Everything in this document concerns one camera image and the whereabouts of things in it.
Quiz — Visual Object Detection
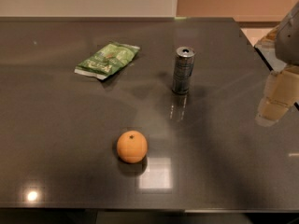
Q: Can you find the silver redbull can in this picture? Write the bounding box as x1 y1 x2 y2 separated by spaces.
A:
172 47 195 94

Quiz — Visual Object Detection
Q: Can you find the green jalapeno chip bag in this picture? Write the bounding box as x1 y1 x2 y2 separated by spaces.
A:
74 42 140 80

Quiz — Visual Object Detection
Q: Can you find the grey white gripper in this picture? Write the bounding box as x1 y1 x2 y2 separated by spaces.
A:
255 2 299 127

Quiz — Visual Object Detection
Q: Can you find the orange fruit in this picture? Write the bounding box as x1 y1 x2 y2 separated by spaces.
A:
117 131 148 163

